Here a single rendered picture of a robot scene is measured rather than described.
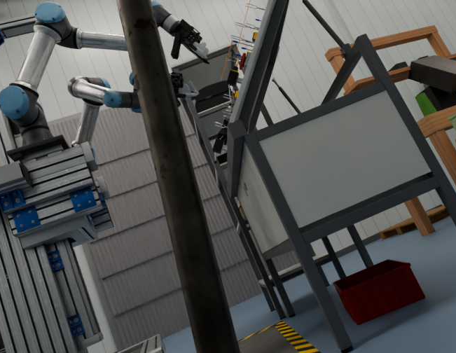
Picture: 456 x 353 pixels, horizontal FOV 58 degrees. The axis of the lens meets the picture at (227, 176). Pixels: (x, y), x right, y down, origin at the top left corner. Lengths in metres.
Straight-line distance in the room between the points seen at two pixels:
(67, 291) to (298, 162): 1.15
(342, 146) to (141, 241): 3.91
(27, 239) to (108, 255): 3.28
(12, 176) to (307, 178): 1.09
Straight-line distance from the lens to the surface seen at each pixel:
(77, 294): 1.98
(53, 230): 1.91
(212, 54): 3.04
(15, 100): 1.84
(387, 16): 7.74
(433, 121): 3.65
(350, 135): 1.55
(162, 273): 5.11
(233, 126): 1.49
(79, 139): 2.44
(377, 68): 1.69
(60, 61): 6.22
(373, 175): 1.53
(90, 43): 2.09
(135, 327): 5.11
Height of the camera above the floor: 0.37
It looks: 12 degrees up
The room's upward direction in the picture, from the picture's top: 23 degrees counter-clockwise
